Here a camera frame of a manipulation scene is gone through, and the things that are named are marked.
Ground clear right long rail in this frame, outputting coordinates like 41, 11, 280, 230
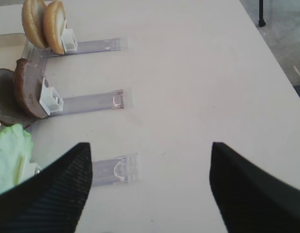
12, 45, 49, 121

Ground clear bun holder rail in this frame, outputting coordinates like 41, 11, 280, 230
44, 38, 129, 58

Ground white patty support block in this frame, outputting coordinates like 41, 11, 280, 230
39, 77, 64, 116

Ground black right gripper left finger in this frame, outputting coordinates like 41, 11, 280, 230
0, 142, 93, 233

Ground green lettuce leaf upright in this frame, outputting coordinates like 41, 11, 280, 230
0, 124, 33, 194

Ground cream rectangular metal tray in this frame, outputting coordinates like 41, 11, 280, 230
0, 33, 27, 48

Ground brown meat patty outer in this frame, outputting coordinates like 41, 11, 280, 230
13, 58, 48, 119

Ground white lettuce support block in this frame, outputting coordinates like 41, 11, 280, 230
17, 158, 42, 184

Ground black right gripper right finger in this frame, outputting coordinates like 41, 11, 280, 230
209, 142, 300, 233

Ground clear patty holder rail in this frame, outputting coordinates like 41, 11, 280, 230
50, 88, 133, 117

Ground white bun support block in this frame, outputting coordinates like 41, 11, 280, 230
61, 20, 78, 53

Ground golden bun half inner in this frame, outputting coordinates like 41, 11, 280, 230
21, 0, 48, 49

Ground black furniture leg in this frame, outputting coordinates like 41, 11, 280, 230
258, 0, 266, 27

